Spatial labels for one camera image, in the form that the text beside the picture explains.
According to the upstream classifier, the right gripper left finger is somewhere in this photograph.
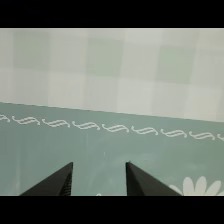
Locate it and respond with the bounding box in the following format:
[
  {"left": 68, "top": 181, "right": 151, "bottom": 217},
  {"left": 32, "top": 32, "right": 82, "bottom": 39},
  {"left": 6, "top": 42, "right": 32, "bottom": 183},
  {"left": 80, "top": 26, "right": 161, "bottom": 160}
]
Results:
[{"left": 19, "top": 161, "right": 74, "bottom": 197}]

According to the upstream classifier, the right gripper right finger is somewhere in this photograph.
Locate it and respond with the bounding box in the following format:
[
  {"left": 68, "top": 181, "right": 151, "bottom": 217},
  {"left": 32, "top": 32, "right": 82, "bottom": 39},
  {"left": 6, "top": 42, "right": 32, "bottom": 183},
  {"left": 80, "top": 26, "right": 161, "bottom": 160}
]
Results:
[{"left": 125, "top": 161, "right": 183, "bottom": 197}]

